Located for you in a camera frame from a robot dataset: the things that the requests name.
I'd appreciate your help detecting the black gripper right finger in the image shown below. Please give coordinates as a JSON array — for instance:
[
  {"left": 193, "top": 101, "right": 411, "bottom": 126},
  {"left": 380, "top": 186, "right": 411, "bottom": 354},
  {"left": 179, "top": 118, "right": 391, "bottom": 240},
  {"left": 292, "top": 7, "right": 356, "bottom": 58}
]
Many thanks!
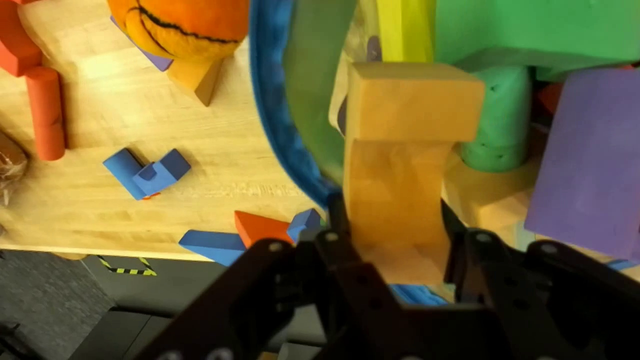
[{"left": 441, "top": 199, "right": 640, "bottom": 360}]

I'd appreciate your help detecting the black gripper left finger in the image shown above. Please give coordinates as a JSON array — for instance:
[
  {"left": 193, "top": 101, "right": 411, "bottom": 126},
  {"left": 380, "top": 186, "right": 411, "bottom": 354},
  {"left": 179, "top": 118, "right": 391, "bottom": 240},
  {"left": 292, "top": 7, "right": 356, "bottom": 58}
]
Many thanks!
[{"left": 137, "top": 193, "right": 397, "bottom": 360}]

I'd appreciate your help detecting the yellow wooden block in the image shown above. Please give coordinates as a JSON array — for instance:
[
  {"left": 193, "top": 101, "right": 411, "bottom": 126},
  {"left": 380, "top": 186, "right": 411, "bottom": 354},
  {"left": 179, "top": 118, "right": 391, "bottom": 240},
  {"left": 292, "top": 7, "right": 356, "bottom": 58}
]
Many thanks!
[{"left": 342, "top": 60, "right": 488, "bottom": 291}]

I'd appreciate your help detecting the blue foam long block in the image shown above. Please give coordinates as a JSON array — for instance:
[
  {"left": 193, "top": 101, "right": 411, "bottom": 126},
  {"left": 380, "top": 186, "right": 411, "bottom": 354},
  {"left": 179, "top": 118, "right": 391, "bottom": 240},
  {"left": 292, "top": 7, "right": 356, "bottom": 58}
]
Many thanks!
[{"left": 177, "top": 228, "right": 251, "bottom": 270}]

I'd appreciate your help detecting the blue foam arch block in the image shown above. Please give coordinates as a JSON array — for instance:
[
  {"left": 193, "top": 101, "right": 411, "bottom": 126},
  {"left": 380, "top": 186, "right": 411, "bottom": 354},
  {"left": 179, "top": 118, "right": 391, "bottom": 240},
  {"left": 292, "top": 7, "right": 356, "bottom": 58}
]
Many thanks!
[{"left": 132, "top": 147, "right": 193, "bottom": 197}]

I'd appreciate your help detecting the large green foam block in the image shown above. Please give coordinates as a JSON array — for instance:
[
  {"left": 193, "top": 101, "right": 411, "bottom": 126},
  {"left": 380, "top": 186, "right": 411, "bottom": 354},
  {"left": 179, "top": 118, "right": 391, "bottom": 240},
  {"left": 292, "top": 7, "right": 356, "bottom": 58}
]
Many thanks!
[{"left": 435, "top": 0, "right": 640, "bottom": 85}]

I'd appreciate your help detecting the red foam triangle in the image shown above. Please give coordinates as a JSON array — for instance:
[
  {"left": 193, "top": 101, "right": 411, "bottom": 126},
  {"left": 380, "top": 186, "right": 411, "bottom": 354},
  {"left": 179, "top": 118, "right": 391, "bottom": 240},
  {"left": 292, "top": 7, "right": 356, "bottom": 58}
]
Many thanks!
[{"left": 232, "top": 210, "right": 296, "bottom": 250}]

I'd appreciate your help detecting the blue foam cube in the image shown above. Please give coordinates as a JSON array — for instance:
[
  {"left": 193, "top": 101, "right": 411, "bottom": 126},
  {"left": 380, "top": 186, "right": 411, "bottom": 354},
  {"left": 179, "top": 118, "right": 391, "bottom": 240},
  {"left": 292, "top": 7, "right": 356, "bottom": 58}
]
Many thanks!
[{"left": 287, "top": 206, "right": 327, "bottom": 247}]

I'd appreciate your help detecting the purple foam cylinder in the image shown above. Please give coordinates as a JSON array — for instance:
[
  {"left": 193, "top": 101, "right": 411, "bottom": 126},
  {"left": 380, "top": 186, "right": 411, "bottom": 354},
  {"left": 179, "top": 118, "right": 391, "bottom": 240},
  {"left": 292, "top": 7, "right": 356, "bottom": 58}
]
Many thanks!
[{"left": 525, "top": 65, "right": 640, "bottom": 264}]

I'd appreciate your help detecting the yellow black hazard tape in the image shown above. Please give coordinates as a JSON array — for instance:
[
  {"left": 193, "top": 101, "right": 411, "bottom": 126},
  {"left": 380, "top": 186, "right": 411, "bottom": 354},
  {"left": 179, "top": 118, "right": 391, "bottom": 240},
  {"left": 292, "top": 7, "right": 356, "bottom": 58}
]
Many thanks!
[{"left": 98, "top": 255, "right": 161, "bottom": 280}]

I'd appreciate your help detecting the green foam cylinder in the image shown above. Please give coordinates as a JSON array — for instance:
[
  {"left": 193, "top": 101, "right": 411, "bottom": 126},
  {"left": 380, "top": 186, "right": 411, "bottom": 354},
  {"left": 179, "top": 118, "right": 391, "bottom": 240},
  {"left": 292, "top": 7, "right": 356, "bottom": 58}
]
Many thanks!
[{"left": 459, "top": 65, "right": 536, "bottom": 174}]

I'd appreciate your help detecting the orange plush basketball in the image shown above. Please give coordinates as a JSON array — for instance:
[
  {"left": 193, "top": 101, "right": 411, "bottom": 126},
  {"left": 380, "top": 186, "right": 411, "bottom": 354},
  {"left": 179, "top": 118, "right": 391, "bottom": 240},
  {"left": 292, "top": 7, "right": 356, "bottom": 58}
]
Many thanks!
[{"left": 107, "top": 0, "right": 253, "bottom": 66}]

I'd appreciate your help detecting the red foam cylinder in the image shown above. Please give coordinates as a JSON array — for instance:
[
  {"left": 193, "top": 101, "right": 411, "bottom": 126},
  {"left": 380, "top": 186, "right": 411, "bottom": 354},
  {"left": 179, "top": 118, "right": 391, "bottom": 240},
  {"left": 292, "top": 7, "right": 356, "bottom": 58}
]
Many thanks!
[{"left": 24, "top": 65, "right": 69, "bottom": 163}]

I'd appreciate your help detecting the yellow foam triangle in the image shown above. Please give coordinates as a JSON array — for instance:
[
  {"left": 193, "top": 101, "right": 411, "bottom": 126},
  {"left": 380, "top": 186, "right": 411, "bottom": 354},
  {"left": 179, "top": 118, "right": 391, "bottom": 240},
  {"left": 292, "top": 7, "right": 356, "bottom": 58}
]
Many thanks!
[{"left": 374, "top": 0, "right": 441, "bottom": 66}]

